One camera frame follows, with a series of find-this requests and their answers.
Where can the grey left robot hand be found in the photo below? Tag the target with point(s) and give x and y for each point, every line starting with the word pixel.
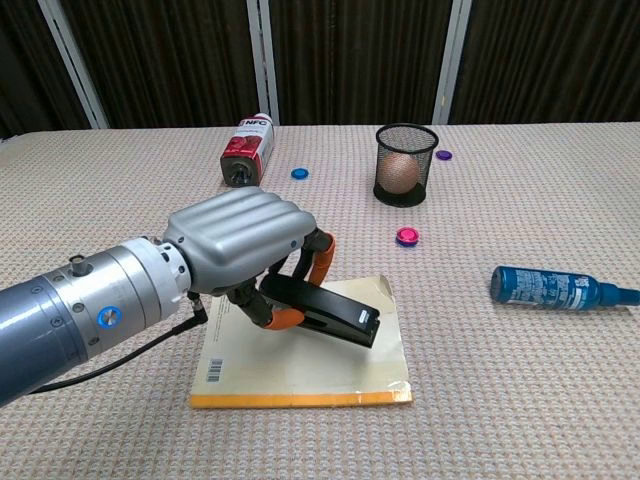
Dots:
pixel 240 235

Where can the black stapler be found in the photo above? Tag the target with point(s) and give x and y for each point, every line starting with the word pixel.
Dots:
pixel 325 306

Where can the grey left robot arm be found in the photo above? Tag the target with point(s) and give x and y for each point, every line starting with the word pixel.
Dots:
pixel 75 310

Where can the white book with orange spine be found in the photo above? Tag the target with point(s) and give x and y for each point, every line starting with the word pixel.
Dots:
pixel 305 365

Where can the blue round magnet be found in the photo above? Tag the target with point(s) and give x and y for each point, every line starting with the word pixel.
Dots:
pixel 299 173

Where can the pink round magnet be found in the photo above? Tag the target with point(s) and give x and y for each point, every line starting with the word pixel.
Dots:
pixel 406 233

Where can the tan ball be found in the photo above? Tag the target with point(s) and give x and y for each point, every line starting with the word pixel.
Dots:
pixel 398 172

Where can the black mesh pen holder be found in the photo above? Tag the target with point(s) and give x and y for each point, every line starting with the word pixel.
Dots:
pixel 404 165

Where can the purple round magnet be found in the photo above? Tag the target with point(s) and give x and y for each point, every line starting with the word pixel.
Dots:
pixel 442 154

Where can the woven table cloth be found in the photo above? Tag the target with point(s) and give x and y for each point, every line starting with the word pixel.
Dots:
pixel 450 375

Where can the blue spray bottle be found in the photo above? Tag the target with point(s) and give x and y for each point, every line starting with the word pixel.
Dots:
pixel 545 286

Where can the grey partition post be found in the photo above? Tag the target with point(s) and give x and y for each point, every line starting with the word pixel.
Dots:
pixel 450 60
pixel 265 60
pixel 75 60

